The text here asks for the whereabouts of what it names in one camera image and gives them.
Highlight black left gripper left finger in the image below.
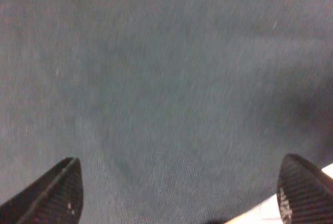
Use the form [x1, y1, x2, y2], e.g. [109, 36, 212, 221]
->
[1, 157, 84, 223]

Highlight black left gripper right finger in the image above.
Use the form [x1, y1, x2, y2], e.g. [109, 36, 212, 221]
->
[276, 154, 332, 223]

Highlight black table cloth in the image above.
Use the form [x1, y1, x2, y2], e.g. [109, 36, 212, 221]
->
[1, 0, 332, 223]

